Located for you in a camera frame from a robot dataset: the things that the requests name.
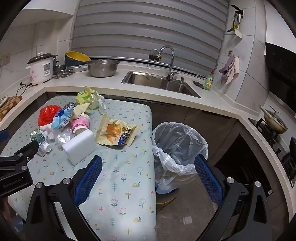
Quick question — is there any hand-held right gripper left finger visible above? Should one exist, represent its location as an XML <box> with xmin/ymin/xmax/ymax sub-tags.
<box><xmin>26</xmin><ymin>155</ymin><xmax>103</xmax><ymax>241</ymax></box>

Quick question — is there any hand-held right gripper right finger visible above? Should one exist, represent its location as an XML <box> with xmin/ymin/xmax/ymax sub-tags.
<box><xmin>194</xmin><ymin>154</ymin><xmax>272</xmax><ymax>241</ymax></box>

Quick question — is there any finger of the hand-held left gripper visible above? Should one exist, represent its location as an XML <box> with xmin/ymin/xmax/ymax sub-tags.
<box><xmin>0</xmin><ymin>130</ymin><xmax>10</xmax><ymax>145</ymax></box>
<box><xmin>0</xmin><ymin>141</ymin><xmax>40</xmax><ymax>173</ymax></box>

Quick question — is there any green foil wrapper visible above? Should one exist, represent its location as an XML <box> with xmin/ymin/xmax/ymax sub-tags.
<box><xmin>30</xmin><ymin>128</ymin><xmax>47</xmax><ymax>142</ymax></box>

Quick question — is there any small white bottle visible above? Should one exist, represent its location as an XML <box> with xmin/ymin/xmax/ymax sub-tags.
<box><xmin>37</xmin><ymin>142</ymin><xmax>52</xmax><ymax>157</ymax></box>

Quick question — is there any white sponge block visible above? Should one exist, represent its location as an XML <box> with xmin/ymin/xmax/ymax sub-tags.
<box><xmin>62</xmin><ymin>131</ymin><xmax>97</xmax><ymax>166</ymax></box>

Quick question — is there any clear plastic wrap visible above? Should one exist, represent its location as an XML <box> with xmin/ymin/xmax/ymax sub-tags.
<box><xmin>55</xmin><ymin>128</ymin><xmax>73</xmax><ymax>146</ymax></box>

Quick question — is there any red plastic bag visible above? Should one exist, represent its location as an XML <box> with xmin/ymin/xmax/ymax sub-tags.
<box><xmin>38</xmin><ymin>105</ymin><xmax>62</xmax><ymax>127</ymax></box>

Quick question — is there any trash bin with clear liner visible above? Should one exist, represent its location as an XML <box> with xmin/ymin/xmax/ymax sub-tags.
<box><xmin>151</xmin><ymin>122</ymin><xmax>208</xmax><ymax>194</ymax></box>

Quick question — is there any blue snack bag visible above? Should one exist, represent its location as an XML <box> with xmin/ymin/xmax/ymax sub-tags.
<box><xmin>51</xmin><ymin>108</ymin><xmax>74</xmax><ymax>129</ymax></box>

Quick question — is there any yellow snack bag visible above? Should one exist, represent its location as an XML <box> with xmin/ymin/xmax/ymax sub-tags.
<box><xmin>96</xmin><ymin>113</ymin><xmax>138</xmax><ymax>147</ymax></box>

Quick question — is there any pink patterned packet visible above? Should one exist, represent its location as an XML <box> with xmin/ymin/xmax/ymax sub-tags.
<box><xmin>70</xmin><ymin>113</ymin><xmax>91</xmax><ymax>135</ymax></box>

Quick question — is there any wooden cutting board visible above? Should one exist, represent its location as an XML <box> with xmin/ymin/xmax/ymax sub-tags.
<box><xmin>0</xmin><ymin>96</ymin><xmax>23</xmax><ymax>122</ymax></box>

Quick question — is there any floral tablecloth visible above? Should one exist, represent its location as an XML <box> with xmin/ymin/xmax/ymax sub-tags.
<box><xmin>0</xmin><ymin>95</ymin><xmax>158</xmax><ymax>241</ymax></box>

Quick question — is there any beige paper pouch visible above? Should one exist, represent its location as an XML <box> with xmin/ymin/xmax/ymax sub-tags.
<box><xmin>72</xmin><ymin>103</ymin><xmax>90</xmax><ymax>120</ymax></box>

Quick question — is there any white plastic bag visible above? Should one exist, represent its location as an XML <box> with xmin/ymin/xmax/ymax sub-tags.
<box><xmin>97</xmin><ymin>95</ymin><xmax>107</xmax><ymax>114</ymax></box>

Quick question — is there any white floral rice cooker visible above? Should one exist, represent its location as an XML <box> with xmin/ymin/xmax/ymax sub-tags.
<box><xmin>25</xmin><ymin>53</ymin><xmax>58</xmax><ymax>85</ymax></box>

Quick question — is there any black gas stove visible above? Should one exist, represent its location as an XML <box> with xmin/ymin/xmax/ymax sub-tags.
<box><xmin>248</xmin><ymin>118</ymin><xmax>296</xmax><ymax>182</ymax></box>

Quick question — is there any yellow green wet wipe pack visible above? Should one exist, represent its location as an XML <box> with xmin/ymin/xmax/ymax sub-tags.
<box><xmin>75</xmin><ymin>86</ymin><xmax>100</xmax><ymax>110</ymax></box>

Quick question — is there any steel steamer rack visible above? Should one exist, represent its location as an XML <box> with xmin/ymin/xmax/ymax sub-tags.
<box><xmin>53</xmin><ymin>69</ymin><xmax>73</xmax><ymax>79</ymax></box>

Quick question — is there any wok with lid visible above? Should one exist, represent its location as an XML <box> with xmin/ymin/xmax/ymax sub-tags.
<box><xmin>258</xmin><ymin>105</ymin><xmax>288</xmax><ymax>134</ymax></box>

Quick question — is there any steel tray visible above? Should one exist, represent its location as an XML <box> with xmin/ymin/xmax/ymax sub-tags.
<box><xmin>66</xmin><ymin>62</ymin><xmax>89</xmax><ymax>73</ymax></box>

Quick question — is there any green dish soap bottle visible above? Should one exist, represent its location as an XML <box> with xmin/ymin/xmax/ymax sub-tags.
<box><xmin>204</xmin><ymin>71</ymin><xmax>215</xmax><ymax>91</ymax></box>

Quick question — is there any blue and yellow basin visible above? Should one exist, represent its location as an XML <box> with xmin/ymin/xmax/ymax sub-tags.
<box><xmin>64</xmin><ymin>51</ymin><xmax>91</xmax><ymax>66</ymax></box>

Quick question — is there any steel colander bowl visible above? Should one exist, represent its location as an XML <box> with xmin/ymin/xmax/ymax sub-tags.
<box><xmin>86</xmin><ymin>59</ymin><xmax>121</xmax><ymax>77</ymax></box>

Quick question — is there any beige hanging cloth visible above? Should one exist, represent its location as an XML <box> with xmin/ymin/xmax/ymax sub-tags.
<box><xmin>225</xmin><ymin>56</ymin><xmax>240</xmax><ymax>85</ymax></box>

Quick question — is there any purple hanging cloth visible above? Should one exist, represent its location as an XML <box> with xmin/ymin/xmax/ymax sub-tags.
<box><xmin>218</xmin><ymin>56</ymin><xmax>234</xmax><ymax>84</ymax></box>

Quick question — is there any stainless steel sink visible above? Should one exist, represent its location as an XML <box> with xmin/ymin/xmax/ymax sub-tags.
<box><xmin>121</xmin><ymin>71</ymin><xmax>201</xmax><ymax>98</ymax></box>

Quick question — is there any chrome kitchen faucet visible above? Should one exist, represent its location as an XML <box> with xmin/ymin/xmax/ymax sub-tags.
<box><xmin>149</xmin><ymin>45</ymin><xmax>179</xmax><ymax>81</ymax></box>

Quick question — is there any black range hood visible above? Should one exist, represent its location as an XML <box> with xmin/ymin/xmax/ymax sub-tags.
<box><xmin>265</xmin><ymin>42</ymin><xmax>296</xmax><ymax>102</ymax></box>

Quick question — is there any hanging kitchen tool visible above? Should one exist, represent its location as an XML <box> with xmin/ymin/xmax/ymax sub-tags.
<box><xmin>227</xmin><ymin>13</ymin><xmax>243</xmax><ymax>38</ymax></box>

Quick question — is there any grey window blind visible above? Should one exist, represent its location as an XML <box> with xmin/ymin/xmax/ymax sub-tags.
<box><xmin>72</xmin><ymin>0</ymin><xmax>232</xmax><ymax>78</ymax></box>

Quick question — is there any black power cable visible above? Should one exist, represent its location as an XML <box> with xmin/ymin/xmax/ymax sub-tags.
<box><xmin>15</xmin><ymin>82</ymin><xmax>32</xmax><ymax>96</ymax></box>

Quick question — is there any black wall utensil rack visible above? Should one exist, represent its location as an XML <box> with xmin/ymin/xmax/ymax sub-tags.
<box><xmin>231</xmin><ymin>5</ymin><xmax>244</xmax><ymax>18</ymax></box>

